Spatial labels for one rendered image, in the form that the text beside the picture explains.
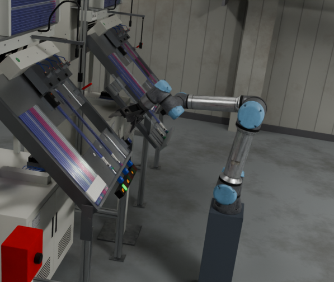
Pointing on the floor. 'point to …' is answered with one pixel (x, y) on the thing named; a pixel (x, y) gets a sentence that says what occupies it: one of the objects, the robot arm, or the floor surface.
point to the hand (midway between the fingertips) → (114, 128)
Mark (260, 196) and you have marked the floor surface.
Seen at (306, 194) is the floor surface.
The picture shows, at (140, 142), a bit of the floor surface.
